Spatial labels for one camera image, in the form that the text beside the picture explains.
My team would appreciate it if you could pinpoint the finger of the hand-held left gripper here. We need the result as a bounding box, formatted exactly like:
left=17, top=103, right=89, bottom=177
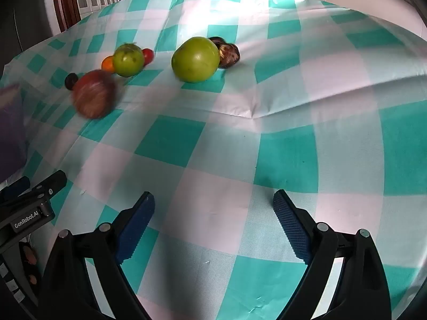
left=31, top=170, right=67, bottom=204
left=0, top=177, right=30, bottom=202

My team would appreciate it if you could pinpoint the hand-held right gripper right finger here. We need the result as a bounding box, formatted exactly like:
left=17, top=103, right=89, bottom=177
left=273, top=189, right=392, bottom=320

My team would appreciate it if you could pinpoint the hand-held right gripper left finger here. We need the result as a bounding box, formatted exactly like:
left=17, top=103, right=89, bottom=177
left=38, top=191, right=156, bottom=320

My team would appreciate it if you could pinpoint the teal checkered tablecloth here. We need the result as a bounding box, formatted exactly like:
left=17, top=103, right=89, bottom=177
left=0, top=0, right=427, bottom=320

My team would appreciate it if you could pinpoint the small green tomato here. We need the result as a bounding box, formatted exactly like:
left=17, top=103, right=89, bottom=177
left=112, top=43, right=145, bottom=77

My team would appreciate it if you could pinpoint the large green tomato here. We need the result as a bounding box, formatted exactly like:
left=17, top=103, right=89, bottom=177
left=171, top=37, right=221, bottom=83

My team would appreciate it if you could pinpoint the brown wooden door frame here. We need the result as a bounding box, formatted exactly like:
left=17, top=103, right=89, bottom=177
left=54, top=0, right=81, bottom=31

